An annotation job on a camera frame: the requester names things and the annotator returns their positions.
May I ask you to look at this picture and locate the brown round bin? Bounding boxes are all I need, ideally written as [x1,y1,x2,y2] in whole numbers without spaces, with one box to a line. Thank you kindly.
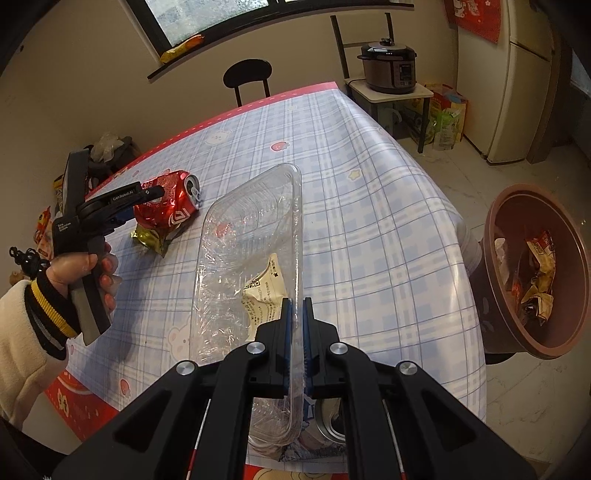
[471,184,591,365]

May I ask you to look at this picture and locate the cream fridge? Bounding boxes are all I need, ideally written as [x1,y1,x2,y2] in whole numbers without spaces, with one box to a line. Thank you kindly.
[455,0,573,164]

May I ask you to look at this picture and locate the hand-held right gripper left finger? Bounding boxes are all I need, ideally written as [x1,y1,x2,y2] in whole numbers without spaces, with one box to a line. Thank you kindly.
[51,298,294,480]

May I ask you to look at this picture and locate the yellow orange snack packet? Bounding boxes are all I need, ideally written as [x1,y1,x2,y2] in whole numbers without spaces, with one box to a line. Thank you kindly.
[159,34,205,64]

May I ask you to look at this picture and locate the black framed window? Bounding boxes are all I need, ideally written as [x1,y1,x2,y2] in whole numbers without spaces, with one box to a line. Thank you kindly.
[124,0,416,79]

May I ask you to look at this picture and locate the black round-back chair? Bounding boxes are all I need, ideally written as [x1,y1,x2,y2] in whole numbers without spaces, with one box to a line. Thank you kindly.
[223,59,273,108]

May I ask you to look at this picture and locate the clear plastic tray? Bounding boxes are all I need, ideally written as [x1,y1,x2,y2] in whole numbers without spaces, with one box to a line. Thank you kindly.
[196,162,308,462]

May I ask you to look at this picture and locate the wooden door frame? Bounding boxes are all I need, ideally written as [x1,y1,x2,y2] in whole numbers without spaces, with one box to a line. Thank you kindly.
[526,28,578,164]

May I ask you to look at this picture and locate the person's left forearm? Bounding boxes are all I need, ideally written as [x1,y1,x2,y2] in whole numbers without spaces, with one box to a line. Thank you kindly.
[0,272,83,432]

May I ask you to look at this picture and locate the white-top black frame stand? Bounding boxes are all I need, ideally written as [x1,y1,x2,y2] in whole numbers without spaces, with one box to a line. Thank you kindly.
[330,13,435,154]

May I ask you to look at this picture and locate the green white plastic packet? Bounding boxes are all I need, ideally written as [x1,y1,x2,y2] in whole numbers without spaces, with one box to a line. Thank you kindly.
[431,106,465,152]

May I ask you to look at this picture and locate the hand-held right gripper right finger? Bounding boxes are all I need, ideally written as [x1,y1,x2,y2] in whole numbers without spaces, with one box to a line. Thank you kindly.
[302,296,539,480]

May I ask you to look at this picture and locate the plaid printed tablecloth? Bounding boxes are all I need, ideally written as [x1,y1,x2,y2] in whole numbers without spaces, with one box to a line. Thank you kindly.
[44,82,490,480]

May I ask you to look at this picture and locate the brown snack wrapper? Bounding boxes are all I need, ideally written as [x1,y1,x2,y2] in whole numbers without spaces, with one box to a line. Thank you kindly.
[517,231,555,326]

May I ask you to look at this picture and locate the brown electric pressure cooker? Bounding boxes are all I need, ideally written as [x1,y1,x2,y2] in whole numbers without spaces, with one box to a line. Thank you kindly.
[357,38,419,95]

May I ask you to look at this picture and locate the dark bag with plastic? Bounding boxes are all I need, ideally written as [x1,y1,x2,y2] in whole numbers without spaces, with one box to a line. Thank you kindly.
[85,134,141,191]

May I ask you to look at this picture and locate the crushed red can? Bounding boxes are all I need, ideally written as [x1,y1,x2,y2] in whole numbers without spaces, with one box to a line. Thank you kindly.
[134,170,202,229]

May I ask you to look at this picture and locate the silver metal can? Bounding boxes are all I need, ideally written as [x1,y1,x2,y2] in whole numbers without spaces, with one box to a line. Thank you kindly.
[309,399,349,446]

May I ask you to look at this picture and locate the red yellow shopping bag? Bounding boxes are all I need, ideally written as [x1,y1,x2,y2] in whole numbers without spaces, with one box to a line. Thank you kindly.
[422,82,469,148]

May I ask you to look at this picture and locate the black coiled cord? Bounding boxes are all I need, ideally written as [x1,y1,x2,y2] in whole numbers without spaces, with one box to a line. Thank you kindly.
[8,247,51,280]

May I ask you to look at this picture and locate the person's left hand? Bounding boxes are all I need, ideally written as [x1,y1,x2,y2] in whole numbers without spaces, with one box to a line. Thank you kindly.
[46,242,122,315]

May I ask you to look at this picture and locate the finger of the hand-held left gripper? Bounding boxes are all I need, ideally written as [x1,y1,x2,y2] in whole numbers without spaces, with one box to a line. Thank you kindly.
[104,208,138,229]
[76,184,165,220]

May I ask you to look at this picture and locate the gold foil wrapper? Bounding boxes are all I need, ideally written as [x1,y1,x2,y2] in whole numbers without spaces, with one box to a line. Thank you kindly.
[130,225,183,258]

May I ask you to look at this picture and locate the red printed cloth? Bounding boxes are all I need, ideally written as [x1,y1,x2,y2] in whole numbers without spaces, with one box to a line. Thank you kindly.
[443,0,502,44]

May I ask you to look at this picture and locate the green kettle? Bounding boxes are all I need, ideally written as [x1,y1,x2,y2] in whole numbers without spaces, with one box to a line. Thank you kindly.
[379,105,404,137]

